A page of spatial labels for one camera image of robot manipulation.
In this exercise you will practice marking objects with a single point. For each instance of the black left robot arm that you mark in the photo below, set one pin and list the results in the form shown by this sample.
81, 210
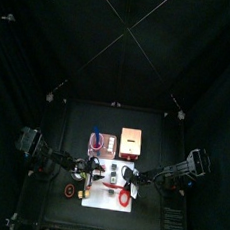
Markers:
33, 142

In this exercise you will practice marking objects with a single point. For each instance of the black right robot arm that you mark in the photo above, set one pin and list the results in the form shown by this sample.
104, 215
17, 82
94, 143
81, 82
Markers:
195, 162

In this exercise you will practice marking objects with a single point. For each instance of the red plastic spoon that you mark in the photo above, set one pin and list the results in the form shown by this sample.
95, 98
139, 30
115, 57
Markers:
113, 186

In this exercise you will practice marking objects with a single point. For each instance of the blue plastic spoon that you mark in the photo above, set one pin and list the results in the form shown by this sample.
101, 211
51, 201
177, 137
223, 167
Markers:
96, 133

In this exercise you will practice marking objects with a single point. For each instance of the yellow-green toy vegetable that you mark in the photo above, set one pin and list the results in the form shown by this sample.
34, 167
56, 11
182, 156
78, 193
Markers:
83, 175

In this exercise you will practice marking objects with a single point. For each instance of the small wooden picture block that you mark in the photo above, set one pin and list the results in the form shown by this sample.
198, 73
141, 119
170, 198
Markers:
114, 166
113, 173
113, 180

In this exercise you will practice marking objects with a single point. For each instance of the dark round bowl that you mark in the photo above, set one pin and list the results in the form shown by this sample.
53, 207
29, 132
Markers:
76, 176

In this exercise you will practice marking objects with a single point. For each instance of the red plastic cup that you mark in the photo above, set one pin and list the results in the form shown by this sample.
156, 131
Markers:
93, 147

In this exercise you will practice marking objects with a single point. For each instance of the small white picture block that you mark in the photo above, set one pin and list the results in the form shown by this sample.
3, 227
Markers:
110, 148
111, 141

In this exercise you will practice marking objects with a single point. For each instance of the white rectangular mat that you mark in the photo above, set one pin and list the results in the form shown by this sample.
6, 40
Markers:
101, 201

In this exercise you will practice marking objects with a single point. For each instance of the white block with yellow top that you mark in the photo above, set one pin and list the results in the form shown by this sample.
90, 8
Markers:
80, 194

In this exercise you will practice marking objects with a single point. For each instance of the wooden box with red panel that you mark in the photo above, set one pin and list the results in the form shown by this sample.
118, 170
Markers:
131, 139

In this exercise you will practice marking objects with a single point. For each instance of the white-printed label sticker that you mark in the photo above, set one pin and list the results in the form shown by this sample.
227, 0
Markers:
173, 222

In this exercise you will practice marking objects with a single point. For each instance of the silver frame corner bracket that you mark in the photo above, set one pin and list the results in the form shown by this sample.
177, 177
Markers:
115, 104
49, 96
181, 114
8, 17

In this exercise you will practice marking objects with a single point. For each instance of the black vertical frame pole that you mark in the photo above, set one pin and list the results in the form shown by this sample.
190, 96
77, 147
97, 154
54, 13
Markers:
121, 70

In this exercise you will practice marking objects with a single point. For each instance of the camera tripod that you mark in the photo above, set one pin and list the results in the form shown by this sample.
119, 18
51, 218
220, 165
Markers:
149, 61

